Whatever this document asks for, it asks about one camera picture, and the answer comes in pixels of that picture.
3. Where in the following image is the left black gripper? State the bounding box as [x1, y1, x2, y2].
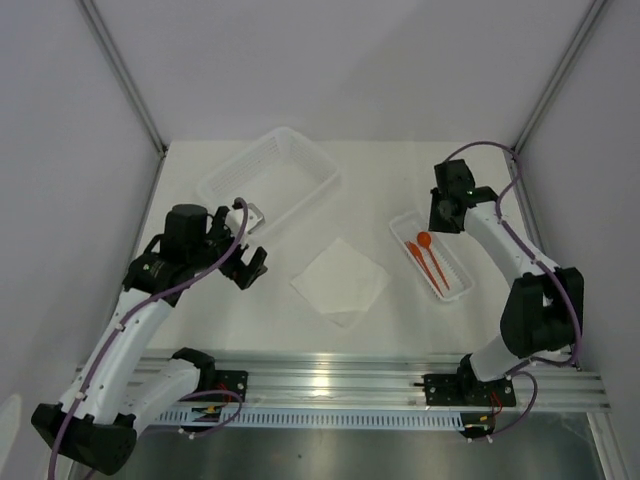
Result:
[189, 206, 267, 288]

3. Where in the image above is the orange plastic spoon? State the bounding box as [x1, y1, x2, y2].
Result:
[417, 231, 450, 289]

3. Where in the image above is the orange plastic knife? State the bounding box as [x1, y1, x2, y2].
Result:
[408, 243, 441, 295]

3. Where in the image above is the white paper napkin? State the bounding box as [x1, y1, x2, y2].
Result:
[290, 238, 391, 329]

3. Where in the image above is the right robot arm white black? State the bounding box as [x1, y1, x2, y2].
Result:
[426, 159, 584, 407]

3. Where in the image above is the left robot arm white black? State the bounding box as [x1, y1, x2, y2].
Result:
[31, 198, 267, 479]

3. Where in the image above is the small white utensil tray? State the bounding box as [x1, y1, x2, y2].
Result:
[389, 211, 474, 303]

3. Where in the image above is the large white plastic basket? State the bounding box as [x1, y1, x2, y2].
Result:
[196, 127, 341, 243]

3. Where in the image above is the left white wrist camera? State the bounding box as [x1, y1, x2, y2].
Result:
[225, 202, 266, 235]

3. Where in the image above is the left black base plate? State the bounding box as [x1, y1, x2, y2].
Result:
[197, 370, 249, 403]

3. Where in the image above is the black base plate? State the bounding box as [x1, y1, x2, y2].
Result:
[197, 370, 249, 403]
[422, 373, 516, 407]

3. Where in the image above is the white slotted cable duct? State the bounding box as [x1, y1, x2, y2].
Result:
[154, 407, 464, 431]

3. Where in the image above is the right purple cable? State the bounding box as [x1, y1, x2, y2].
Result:
[442, 140, 585, 441]

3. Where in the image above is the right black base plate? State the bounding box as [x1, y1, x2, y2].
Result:
[422, 373, 516, 407]

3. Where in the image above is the aluminium mounting rail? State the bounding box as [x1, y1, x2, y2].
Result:
[207, 350, 611, 413]

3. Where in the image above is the right aluminium frame post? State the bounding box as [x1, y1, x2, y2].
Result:
[513, 0, 613, 155]

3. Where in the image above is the aluminium frame post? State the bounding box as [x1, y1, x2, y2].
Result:
[513, 0, 613, 155]
[75, 0, 167, 157]

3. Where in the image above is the left aluminium frame post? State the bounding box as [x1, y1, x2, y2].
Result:
[75, 0, 167, 157]

